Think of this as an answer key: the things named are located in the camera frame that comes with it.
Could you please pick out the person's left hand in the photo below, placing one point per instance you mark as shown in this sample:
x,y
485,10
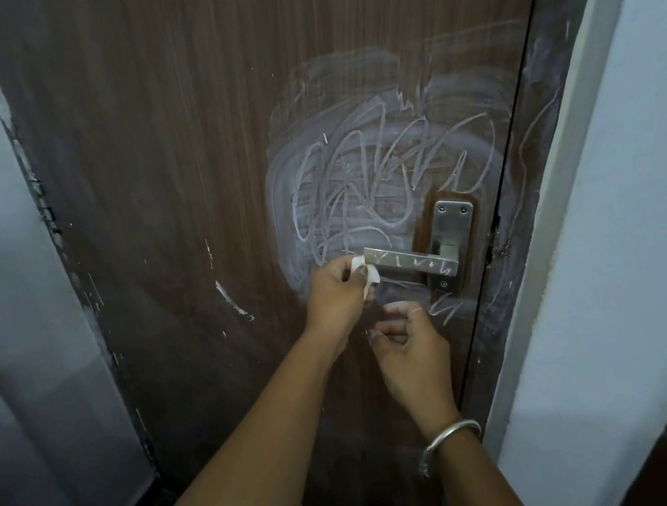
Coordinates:
x,y
335,311

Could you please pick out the person's right forearm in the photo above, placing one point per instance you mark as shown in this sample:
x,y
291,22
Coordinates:
x,y
484,488

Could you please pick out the silver bangle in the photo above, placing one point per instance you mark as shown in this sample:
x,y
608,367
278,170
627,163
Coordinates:
x,y
457,427

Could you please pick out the person's right hand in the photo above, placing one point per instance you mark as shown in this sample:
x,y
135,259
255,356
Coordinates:
x,y
421,373

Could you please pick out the small white cloth wad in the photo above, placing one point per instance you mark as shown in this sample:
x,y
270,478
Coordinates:
x,y
371,275

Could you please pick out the person's left forearm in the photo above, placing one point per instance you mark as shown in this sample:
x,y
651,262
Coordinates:
x,y
257,458

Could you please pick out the brown wooden door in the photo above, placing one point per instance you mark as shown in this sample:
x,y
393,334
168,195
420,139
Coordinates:
x,y
137,135

